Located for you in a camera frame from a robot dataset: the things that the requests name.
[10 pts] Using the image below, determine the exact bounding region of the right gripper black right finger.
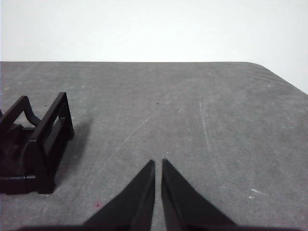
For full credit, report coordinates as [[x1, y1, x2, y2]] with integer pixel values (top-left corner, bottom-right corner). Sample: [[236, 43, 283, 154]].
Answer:
[[161, 158, 238, 229]]

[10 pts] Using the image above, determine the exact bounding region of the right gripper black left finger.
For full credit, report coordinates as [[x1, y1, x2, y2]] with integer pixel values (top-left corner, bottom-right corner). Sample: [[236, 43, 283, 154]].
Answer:
[[83, 159, 156, 229]]

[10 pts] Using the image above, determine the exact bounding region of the black plastic dish rack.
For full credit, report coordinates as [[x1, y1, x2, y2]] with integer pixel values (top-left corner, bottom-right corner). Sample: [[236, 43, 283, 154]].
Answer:
[[0, 91, 75, 195]]

